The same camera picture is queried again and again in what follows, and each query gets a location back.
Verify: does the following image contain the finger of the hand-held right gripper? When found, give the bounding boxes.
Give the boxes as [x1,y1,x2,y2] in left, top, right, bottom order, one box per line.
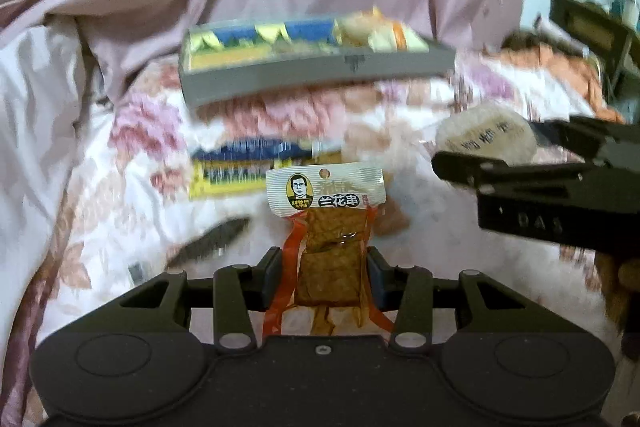
[431,150,509,190]
[530,115,640,170]

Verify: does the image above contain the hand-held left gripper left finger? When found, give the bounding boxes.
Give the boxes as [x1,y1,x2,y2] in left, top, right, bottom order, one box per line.
[119,247,283,353]

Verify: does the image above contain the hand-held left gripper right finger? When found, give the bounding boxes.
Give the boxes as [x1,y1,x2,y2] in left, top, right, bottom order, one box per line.
[366,247,527,353]

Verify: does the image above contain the brown tofu snack packet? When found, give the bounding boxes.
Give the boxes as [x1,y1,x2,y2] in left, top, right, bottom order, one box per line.
[262,162,396,338]

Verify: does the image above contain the black snack packet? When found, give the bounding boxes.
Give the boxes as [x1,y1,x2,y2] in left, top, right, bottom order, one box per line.
[165,217,252,269]

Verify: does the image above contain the yellow blue snack packet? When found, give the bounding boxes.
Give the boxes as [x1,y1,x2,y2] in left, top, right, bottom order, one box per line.
[189,141,321,202]

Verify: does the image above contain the grey plastic tray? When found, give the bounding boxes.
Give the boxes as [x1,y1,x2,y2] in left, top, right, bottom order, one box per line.
[179,9,457,108]

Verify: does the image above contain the pile of colourful snack packets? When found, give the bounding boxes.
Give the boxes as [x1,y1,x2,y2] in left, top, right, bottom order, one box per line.
[185,7,431,70]

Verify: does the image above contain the person's right hand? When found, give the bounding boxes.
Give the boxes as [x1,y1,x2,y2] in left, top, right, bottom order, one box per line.
[595,252,640,348]

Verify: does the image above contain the round white rice cracker packet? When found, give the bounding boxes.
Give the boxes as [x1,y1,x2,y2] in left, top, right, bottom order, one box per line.
[435,104,538,165]

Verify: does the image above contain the dark wooden furniture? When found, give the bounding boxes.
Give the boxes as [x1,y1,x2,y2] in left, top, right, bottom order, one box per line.
[547,0,636,100]

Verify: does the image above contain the floral bedsheet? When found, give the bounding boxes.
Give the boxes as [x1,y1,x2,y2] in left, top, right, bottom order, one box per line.
[0,14,640,427]

